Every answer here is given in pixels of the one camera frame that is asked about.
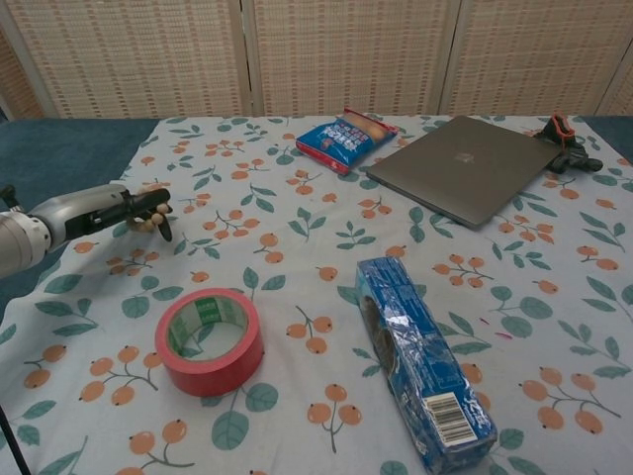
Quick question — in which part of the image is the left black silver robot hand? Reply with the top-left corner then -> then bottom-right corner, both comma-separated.
29,185 -> 175,251

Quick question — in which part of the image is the wooden bead bracelet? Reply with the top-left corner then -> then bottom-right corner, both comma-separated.
129,186 -> 172,235

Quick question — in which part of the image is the woven bamboo folding screen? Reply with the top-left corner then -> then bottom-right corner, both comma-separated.
0,0 -> 633,121

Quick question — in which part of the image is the red tape roll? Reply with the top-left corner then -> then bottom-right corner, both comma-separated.
154,288 -> 266,398

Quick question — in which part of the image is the floral tablecloth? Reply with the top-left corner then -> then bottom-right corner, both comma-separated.
0,114 -> 633,475

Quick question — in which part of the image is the blue snack bag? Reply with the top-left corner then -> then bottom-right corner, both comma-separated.
295,106 -> 401,177

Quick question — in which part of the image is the blue cookie box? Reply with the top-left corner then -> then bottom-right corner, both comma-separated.
355,256 -> 498,471

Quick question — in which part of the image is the grey laptop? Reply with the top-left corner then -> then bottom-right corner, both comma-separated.
364,115 -> 563,230

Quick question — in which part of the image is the black glove with orange band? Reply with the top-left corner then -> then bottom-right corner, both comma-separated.
536,112 -> 604,174

